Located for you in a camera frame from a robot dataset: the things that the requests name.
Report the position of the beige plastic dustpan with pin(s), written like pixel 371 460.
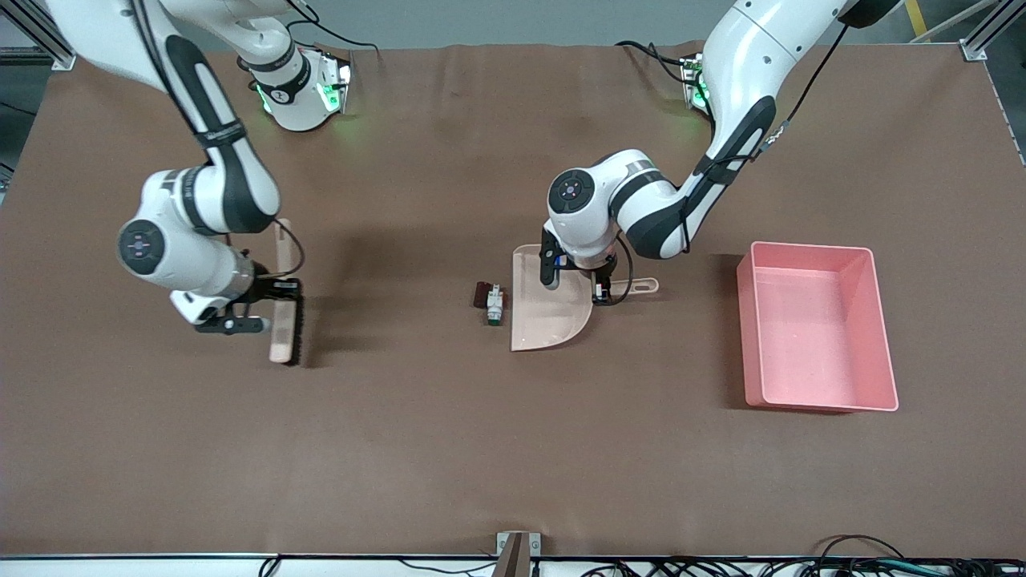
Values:
pixel 545 320

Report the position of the brown table cover mat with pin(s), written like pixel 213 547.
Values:
pixel 481 449

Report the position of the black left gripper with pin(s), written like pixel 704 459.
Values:
pixel 603 281

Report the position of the metal base connector plate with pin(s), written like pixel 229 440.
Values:
pixel 691 72
pixel 341 80

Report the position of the pink plastic bin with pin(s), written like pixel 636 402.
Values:
pixel 809 336

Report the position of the white switch with green part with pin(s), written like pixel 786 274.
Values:
pixel 495 303

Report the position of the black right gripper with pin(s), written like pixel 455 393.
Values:
pixel 269 289

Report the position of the grey metal bracket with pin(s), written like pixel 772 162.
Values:
pixel 517 553

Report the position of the aluminium frame profile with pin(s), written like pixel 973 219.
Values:
pixel 62 58
pixel 982 44

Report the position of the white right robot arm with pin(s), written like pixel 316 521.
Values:
pixel 160 240

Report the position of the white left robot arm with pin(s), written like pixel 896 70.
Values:
pixel 745 72

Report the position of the beige brush with black bristles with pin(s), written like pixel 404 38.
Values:
pixel 280 336

